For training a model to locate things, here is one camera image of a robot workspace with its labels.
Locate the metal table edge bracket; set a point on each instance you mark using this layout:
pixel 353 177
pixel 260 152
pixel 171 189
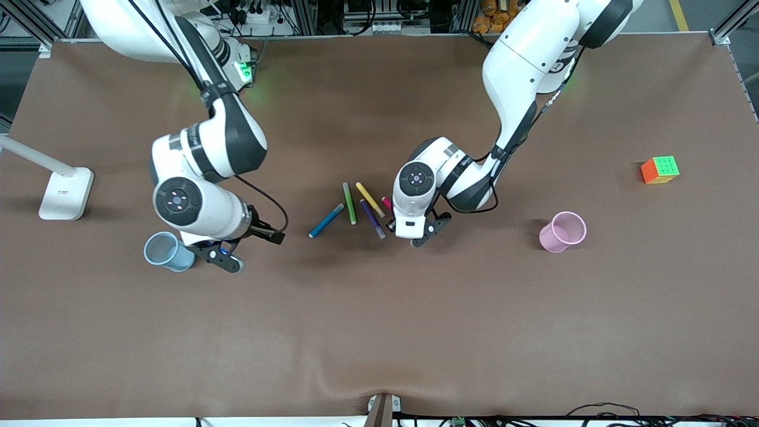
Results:
pixel 382 409

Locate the green marker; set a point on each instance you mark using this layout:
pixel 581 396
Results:
pixel 350 203

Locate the white power strip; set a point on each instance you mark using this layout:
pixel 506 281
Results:
pixel 258 15

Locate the yellow marker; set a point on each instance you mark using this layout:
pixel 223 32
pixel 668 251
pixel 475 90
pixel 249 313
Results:
pixel 370 199

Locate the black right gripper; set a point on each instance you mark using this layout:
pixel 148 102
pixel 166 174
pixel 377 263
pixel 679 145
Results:
pixel 258 228

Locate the colourful puzzle cube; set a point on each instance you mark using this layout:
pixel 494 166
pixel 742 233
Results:
pixel 664 169

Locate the pink mesh cup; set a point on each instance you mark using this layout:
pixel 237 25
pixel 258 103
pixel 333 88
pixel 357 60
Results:
pixel 554 240

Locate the pink marker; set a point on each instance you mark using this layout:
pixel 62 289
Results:
pixel 386 203

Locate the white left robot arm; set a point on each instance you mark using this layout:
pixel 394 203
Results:
pixel 522 65

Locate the blue marker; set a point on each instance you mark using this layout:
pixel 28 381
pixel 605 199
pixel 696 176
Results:
pixel 326 220

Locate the white lamp stand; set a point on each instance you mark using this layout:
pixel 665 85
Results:
pixel 65 196

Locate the white connector block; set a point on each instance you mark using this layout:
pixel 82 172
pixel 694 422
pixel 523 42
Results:
pixel 373 28

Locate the blue mesh cup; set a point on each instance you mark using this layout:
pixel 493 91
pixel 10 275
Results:
pixel 166 252

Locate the aluminium frame post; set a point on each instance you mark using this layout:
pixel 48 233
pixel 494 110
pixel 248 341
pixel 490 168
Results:
pixel 35 18
pixel 732 21

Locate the purple marker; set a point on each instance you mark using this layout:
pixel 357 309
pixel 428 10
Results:
pixel 373 219

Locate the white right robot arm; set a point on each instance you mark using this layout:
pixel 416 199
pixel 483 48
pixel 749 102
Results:
pixel 219 142

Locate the orange snack bag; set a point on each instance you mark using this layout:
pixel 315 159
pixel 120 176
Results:
pixel 492 18

